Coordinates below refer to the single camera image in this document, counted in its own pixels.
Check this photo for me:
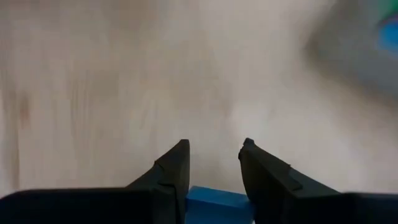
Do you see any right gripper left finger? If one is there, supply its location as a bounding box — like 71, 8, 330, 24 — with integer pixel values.
0, 139, 190, 224

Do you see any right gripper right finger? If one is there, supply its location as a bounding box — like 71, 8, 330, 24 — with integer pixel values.
238, 138, 398, 224

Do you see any small blue square block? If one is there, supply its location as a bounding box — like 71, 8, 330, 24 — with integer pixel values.
185, 185, 256, 224

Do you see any light green block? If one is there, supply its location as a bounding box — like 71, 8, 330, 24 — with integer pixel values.
377, 0, 398, 22

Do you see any white plastic bin with label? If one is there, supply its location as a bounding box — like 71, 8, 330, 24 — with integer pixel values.
303, 0, 398, 106

